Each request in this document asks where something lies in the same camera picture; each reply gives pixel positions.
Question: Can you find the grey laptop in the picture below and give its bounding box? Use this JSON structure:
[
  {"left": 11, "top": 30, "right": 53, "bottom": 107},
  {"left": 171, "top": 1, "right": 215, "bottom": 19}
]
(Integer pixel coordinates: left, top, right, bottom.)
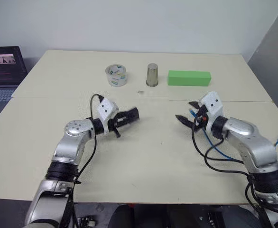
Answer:
[{"left": 0, "top": 46, "right": 28, "bottom": 104}]

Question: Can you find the stainless steel cup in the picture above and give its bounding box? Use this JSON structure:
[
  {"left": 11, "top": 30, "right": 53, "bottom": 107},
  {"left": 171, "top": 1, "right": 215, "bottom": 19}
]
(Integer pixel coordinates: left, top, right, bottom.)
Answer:
[{"left": 146, "top": 63, "right": 160, "bottom": 87}]

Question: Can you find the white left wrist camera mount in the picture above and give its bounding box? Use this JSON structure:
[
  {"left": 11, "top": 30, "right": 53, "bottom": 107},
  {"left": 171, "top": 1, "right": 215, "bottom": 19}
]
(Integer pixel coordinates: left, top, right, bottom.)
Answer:
[{"left": 96, "top": 98, "right": 120, "bottom": 133}]

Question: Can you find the green rectangular block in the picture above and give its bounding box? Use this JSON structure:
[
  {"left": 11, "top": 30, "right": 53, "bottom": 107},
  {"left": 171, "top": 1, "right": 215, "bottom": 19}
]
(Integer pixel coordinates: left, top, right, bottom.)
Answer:
[{"left": 167, "top": 70, "right": 212, "bottom": 87}]

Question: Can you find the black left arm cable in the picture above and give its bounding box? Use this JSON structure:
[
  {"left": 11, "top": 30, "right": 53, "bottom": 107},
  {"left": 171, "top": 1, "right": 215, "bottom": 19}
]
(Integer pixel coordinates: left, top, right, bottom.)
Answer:
[{"left": 67, "top": 94, "right": 105, "bottom": 228}]

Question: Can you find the black circuit board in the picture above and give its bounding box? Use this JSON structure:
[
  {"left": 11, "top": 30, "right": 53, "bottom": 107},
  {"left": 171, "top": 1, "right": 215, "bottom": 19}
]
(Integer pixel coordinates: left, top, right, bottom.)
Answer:
[{"left": 78, "top": 215, "right": 97, "bottom": 228}]

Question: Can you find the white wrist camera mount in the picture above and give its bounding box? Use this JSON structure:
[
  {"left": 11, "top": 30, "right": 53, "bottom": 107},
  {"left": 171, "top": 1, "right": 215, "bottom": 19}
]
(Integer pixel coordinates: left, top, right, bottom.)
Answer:
[
  {"left": 96, "top": 98, "right": 120, "bottom": 133},
  {"left": 199, "top": 91, "right": 225, "bottom": 133}
]

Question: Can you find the clear packing tape roll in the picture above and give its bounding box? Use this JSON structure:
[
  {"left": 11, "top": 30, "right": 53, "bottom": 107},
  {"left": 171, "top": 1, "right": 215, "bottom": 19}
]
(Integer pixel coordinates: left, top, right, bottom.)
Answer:
[{"left": 105, "top": 64, "right": 128, "bottom": 87}]

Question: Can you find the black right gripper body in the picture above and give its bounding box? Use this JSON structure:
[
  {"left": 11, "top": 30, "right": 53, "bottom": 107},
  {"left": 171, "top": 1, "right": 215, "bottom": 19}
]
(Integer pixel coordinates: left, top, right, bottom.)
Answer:
[{"left": 193, "top": 105, "right": 210, "bottom": 131}]

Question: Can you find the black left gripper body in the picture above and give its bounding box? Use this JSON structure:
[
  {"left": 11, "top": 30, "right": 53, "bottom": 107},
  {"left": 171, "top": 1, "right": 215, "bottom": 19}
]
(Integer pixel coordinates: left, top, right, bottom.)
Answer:
[{"left": 107, "top": 115, "right": 121, "bottom": 139}]

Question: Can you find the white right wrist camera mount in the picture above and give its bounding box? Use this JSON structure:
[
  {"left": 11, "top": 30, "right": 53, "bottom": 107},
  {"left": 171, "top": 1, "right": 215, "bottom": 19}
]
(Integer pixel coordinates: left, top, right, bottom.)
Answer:
[{"left": 199, "top": 91, "right": 225, "bottom": 133}]

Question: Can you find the blue Ethernet cable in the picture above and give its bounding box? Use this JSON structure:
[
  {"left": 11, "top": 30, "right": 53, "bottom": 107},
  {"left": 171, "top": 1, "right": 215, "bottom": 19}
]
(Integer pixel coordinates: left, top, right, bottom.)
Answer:
[{"left": 188, "top": 108, "right": 278, "bottom": 162}]

